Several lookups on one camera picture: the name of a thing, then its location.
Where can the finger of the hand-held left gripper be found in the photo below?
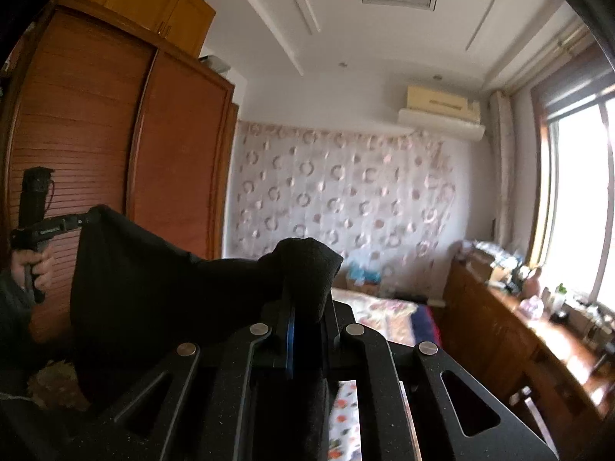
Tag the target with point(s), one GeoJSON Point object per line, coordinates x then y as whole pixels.
{"type": "Point", "coordinates": [77, 223]}

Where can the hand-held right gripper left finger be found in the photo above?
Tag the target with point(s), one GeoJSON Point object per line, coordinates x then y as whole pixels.
{"type": "Point", "coordinates": [289, 345]}

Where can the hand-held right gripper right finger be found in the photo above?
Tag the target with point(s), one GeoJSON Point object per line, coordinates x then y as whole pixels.
{"type": "Point", "coordinates": [336, 341]}

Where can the black printed t-shirt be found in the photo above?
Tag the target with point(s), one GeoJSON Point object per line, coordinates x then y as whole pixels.
{"type": "Point", "coordinates": [144, 297]}

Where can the person's left hand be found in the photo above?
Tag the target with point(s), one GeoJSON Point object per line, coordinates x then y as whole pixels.
{"type": "Point", "coordinates": [41, 271]}

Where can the floral blanket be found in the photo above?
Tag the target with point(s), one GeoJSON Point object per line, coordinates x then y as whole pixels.
{"type": "Point", "coordinates": [379, 317]}

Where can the navy blue bedspread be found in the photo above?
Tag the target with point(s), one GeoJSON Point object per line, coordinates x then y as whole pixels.
{"type": "Point", "coordinates": [430, 324]}

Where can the wooden slatted wardrobe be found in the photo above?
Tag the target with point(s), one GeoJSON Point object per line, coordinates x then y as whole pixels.
{"type": "Point", "coordinates": [178, 153]}

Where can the wooden sideboard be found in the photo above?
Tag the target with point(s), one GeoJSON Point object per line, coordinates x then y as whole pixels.
{"type": "Point", "coordinates": [485, 336]}

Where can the circle patterned sheer curtain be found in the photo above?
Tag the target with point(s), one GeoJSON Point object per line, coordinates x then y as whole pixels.
{"type": "Point", "coordinates": [336, 187]}

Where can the stack of papers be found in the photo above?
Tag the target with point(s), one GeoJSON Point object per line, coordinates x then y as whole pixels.
{"type": "Point", "coordinates": [490, 250]}

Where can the pink tissue pack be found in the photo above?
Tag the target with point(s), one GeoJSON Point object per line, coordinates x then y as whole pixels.
{"type": "Point", "coordinates": [533, 306]}

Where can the pink figurine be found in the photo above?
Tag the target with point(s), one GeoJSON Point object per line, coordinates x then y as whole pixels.
{"type": "Point", "coordinates": [533, 282]}

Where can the white bottle with green cap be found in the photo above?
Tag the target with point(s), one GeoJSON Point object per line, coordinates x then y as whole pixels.
{"type": "Point", "coordinates": [559, 300]}

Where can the patterned window curtain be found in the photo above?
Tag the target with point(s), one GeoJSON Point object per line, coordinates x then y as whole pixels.
{"type": "Point", "coordinates": [502, 168]}

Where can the beige air conditioner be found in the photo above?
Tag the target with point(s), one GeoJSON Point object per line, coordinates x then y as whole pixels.
{"type": "Point", "coordinates": [442, 101]}

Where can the window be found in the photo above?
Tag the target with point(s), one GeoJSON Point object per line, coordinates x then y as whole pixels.
{"type": "Point", "coordinates": [576, 201]}

